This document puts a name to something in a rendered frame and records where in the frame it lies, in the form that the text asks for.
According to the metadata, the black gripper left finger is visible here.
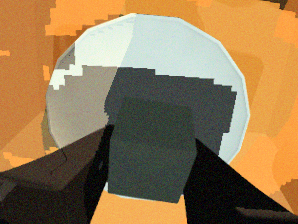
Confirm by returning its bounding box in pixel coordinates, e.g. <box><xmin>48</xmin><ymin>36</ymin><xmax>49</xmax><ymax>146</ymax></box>
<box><xmin>0</xmin><ymin>124</ymin><xmax>114</xmax><ymax>224</ymax></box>

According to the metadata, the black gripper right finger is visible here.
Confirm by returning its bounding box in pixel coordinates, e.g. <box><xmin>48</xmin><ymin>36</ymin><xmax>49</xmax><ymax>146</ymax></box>
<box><xmin>184</xmin><ymin>139</ymin><xmax>298</xmax><ymax>224</ymax></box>

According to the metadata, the white round dish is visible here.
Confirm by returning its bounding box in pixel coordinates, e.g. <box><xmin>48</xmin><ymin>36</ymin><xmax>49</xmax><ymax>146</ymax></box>
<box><xmin>45</xmin><ymin>12</ymin><xmax>250</xmax><ymax>165</ymax></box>

